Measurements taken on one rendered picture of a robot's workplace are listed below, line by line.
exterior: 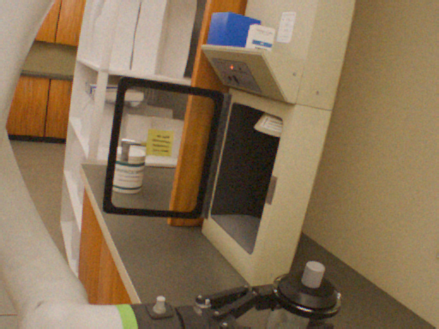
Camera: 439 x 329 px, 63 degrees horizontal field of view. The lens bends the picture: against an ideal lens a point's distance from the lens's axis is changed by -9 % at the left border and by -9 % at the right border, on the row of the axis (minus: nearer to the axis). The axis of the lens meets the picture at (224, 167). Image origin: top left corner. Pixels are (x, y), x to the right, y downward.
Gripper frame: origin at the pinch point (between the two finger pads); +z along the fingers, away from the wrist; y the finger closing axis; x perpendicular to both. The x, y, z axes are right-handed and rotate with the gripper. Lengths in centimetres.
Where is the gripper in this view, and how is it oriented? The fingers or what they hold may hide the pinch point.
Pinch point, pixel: (298, 315)
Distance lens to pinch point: 62.2
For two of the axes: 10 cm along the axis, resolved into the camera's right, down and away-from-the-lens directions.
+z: 8.8, 0.5, 4.7
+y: -4.4, -3.1, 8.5
